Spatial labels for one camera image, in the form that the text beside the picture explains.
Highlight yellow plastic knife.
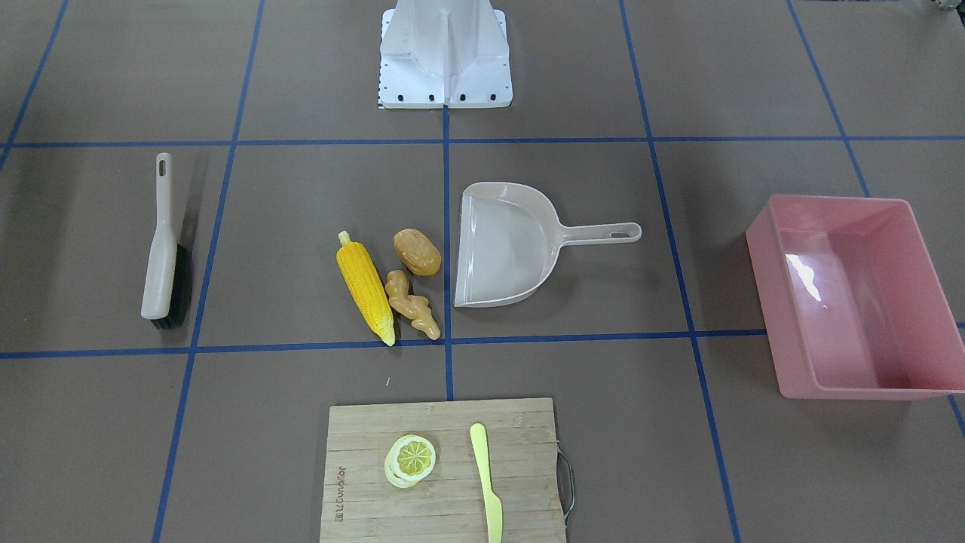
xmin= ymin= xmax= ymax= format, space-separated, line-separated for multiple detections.
xmin=470 ymin=422 xmax=504 ymax=543

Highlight beige hand brush black bristles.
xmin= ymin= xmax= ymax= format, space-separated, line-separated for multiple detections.
xmin=140 ymin=152 xmax=193 ymax=330

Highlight pink plastic bin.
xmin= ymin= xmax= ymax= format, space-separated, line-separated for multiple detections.
xmin=746 ymin=195 xmax=964 ymax=400

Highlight tan toy ginger root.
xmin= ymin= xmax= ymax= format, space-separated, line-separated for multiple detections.
xmin=384 ymin=269 xmax=442 ymax=341

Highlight beige plastic dustpan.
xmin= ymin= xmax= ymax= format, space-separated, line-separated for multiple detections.
xmin=454 ymin=182 xmax=642 ymax=307

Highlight yellow toy corn cob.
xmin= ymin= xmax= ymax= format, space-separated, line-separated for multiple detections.
xmin=335 ymin=231 xmax=396 ymax=346

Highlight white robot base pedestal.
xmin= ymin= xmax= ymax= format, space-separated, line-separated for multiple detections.
xmin=377 ymin=1 xmax=513 ymax=109

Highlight bamboo cutting board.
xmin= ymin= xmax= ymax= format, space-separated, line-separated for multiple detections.
xmin=320 ymin=397 xmax=568 ymax=542

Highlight brown toy potato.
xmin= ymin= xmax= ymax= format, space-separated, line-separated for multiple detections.
xmin=393 ymin=229 xmax=443 ymax=276

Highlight yellow toy lemon slice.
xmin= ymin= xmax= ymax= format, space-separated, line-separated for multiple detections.
xmin=384 ymin=435 xmax=437 ymax=489

